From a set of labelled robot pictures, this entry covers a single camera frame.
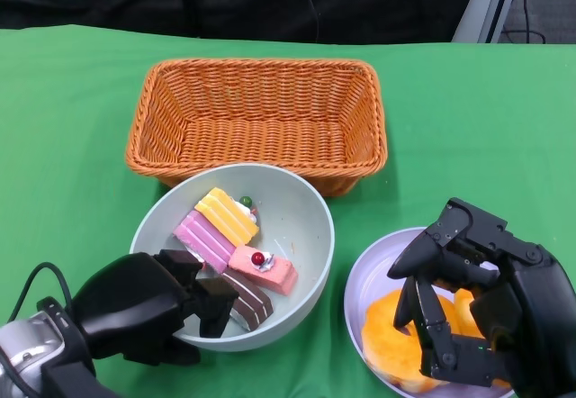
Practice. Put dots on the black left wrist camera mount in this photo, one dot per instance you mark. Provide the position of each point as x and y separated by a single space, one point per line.
67 380

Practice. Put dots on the orange wicker basket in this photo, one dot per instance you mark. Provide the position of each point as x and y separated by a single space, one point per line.
261 137

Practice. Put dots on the grey metal stand leg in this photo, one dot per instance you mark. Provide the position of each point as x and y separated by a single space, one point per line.
481 11

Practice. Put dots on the magenta striped cake slice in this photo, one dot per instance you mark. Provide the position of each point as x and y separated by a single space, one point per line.
202 240

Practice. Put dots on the green tablecloth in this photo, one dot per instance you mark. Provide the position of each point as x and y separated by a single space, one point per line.
450 123

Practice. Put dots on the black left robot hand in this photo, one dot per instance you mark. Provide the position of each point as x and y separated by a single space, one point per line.
130 299

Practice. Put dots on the chocolate striped cake slice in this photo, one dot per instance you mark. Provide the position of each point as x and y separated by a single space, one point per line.
252 303

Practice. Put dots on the pink cake slice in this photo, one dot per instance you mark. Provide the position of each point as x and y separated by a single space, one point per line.
270 274

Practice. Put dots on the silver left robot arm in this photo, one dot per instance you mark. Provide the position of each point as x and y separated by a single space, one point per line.
31 348

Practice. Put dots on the white round plate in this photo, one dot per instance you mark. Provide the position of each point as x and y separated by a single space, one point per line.
373 272

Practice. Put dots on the grey round bowl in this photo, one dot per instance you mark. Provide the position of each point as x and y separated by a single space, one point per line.
297 218

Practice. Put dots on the orange white pumpkin bread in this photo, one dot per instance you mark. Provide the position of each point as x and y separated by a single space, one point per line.
463 301

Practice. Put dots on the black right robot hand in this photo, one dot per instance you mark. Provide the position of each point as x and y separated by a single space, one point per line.
535 308

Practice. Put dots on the yellow cake piece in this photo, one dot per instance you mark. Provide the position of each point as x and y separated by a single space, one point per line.
227 215

